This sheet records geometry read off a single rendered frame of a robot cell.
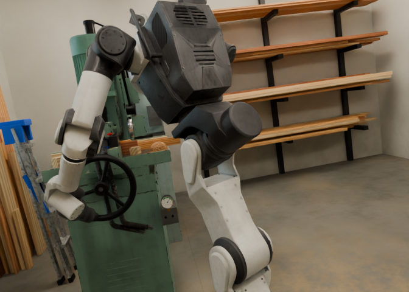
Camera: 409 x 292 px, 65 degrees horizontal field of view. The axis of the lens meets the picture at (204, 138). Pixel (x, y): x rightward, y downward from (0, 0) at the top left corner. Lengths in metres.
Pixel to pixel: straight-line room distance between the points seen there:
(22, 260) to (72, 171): 2.06
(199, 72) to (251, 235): 0.52
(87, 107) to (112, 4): 3.25
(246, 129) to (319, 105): 3.71
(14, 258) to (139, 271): 1.47
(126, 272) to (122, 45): 1.15
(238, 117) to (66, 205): 0.62
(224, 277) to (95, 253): 0.86
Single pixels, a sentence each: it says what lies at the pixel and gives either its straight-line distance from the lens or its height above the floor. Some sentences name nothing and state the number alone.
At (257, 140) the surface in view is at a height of 0.55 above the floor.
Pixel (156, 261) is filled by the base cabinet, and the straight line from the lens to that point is 1.73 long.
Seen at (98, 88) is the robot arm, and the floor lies 1.19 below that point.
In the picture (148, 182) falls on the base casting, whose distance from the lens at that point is 1.60.
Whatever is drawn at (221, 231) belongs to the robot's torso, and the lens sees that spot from 1.04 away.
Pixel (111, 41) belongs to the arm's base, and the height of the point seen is 1.32.
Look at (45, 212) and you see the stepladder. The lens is 2.45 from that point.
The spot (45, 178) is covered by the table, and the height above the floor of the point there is 0.86.
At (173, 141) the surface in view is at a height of 0.92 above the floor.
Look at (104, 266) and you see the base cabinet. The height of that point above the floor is 0.39.
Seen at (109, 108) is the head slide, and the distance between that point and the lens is 1.82.
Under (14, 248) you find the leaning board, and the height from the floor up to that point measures 0.18.
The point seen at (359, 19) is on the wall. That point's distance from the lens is 4.98.
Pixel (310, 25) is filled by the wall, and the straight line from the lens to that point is 4.61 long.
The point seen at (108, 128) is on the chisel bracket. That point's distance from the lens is 1.69.
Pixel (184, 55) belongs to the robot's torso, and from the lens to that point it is 0.96.
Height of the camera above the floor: 1.12
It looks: 7 degrees down
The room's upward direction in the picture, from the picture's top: 8 degrees counter-clockwise
